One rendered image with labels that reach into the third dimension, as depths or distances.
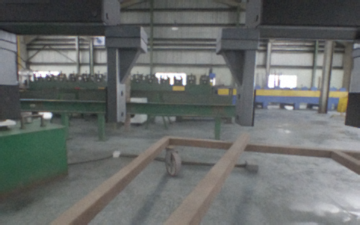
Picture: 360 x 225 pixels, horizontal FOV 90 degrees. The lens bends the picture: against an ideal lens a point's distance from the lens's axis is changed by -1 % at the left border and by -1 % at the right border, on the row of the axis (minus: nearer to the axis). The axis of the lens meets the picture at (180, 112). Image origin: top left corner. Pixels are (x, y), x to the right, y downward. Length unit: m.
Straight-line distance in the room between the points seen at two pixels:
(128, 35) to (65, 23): 0.06
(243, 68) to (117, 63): 0.13
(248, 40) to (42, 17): 0.21
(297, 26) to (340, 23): 0.04
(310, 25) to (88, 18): 0.22
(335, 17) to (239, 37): 0.09
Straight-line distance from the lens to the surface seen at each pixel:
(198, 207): 0.60
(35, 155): 1.66
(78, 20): 0.22
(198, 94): 4.25
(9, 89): 0.29
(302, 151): 1.64
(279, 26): 0.22
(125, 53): 0.22
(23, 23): 0.26
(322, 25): 0.24
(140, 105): 2.54
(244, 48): 0.21
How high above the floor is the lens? 0.69
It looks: 6 degrees down
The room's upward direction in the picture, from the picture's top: 1 degrees clockwise
